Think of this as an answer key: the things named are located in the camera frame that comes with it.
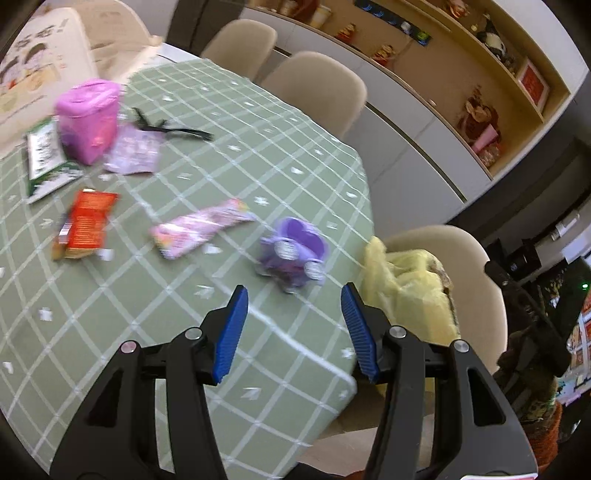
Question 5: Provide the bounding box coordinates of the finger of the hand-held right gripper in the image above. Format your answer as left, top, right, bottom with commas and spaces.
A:
484, 261, 546, 325

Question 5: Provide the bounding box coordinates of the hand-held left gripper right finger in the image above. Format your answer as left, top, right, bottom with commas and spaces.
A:
341, 282, 539, 480

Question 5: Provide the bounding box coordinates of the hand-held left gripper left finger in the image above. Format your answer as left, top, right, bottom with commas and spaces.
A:
50, 285, 250, 480

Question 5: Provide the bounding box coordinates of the yellow plastic bag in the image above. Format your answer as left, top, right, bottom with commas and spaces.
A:
360, 236, 460, 398

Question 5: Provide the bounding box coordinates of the pink snack wrapper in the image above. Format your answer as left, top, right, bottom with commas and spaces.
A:
150, 198, 258, 260

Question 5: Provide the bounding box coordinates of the red orange wrapper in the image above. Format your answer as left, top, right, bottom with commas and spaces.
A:
52, 188, 120, 261

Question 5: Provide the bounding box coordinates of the pale purple wrapper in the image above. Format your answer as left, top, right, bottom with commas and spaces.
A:
102, 124, 161, 176

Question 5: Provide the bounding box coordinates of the green snack wrapper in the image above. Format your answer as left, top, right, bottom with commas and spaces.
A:
25, 117, 85, 205

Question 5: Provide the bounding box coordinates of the beige dining chair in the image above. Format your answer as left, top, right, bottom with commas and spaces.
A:
300, 425, 384, 472
261, 51, 369, 141
383, 224, 509, 370
201, 19, 278, 81

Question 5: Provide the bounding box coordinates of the black appliance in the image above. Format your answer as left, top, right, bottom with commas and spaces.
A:
503, 244, 541, 278

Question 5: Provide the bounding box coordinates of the brown crumpled paper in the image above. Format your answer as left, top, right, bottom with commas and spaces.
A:
425, 258, 455, 296

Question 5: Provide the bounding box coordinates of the purple toy carriage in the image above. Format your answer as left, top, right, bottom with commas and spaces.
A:
256, 217, 329, 294

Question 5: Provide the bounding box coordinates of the small floral decoration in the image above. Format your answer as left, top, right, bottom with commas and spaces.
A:
480, 143, 506, 168

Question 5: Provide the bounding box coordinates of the pink paper cone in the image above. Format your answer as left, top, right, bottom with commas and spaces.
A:
472, 128, 502, 153

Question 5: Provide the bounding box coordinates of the brown doll decoration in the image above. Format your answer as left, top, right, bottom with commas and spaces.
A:
457, 85, 502, 144

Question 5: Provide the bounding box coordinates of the white sideboard cabinet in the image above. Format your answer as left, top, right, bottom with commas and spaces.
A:
240, 4, 495, 204

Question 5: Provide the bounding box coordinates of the red framed picture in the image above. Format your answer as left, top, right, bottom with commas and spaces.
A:
515, 58, 551, 112

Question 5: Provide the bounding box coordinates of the black ribbon clip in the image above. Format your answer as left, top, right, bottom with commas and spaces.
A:
131, 108, 214, 141

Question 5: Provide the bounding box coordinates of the panda plush toy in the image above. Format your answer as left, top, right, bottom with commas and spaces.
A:
475, 14, 513, 61

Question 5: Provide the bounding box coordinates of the pink plastic box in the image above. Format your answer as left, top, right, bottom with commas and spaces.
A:
54, 78, 122, 166

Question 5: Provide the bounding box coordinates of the black power strip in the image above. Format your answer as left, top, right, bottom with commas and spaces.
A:
355, 0, 432, 47

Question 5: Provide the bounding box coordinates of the dark glass cabinet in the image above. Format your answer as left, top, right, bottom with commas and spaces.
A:
166, 0, 218, 51

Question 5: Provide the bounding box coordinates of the white cup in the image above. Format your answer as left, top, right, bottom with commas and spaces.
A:
311, 2, 335, 26

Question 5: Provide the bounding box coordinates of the printed mesh food cover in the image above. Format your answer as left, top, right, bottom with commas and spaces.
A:
0, 0, 162, 153

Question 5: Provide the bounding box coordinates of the dried flower decoration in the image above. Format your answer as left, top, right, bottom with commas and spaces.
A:
277, 0, 319, 19

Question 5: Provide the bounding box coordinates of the wooden wall shelf unit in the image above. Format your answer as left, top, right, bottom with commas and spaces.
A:
245, 0, 573, 181

